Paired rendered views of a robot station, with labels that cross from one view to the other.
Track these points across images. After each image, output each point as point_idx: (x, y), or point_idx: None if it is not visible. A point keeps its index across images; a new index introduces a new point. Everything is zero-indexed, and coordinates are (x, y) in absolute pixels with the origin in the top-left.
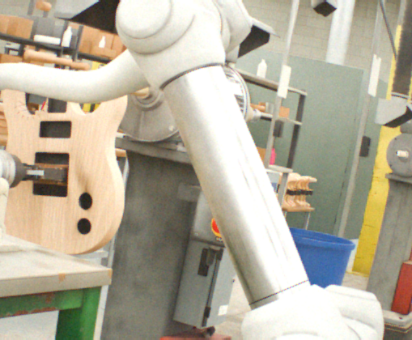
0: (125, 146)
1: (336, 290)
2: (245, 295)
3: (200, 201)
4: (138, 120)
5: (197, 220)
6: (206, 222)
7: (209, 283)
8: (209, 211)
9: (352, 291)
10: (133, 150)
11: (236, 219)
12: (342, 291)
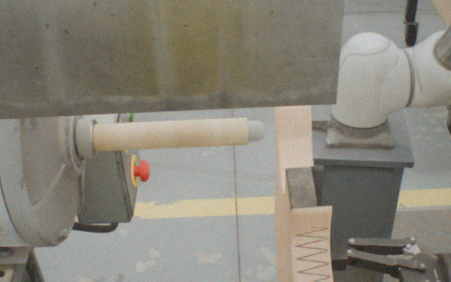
0: (21, 271)
1: (387, 42)
2: None
3: (126, 178)
4: (77, 194)
5: (130, 198)
6: (131, 189)
7: (42, 275)
8: (130, 177)
9: (382, 36)
10: (27, 261)
11: None
12: (386, 39)
